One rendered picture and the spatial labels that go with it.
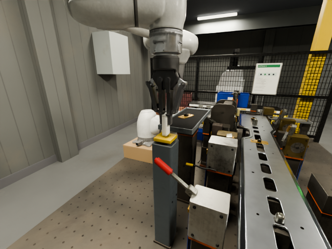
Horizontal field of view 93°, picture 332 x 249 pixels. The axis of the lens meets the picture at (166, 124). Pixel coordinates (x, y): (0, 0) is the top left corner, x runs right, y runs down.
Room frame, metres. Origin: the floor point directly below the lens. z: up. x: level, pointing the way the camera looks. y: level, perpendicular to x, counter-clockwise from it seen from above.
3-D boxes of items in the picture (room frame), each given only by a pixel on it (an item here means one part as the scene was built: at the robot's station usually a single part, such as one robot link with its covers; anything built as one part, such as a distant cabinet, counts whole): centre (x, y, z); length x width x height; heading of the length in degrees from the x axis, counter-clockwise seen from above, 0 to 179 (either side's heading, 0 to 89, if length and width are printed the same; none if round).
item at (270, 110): (1.40, -0.94, 0.88); 0.08 x 0.08 x 0.36; 65
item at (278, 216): (0.30, -0.29, 1.00); 0.02 x 0.02 x 0.04
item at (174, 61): (0.48, 0.00, 1.36); 0.08 x 0.07 x 0.09; 65
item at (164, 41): (0.48, 0.00, 1.43); 0.09 x 0.09 x 0.06
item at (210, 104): (1.68, -0.70, 1.02); 0.90 x 0.22 x 0.03; 65
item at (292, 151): (0.76, -0.71, 0.87); 0.12 x 0.07 x 0.35; 65
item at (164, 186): (0.48, 0.00, 0.92); 0.08 x 0.08 x 0.44; 65
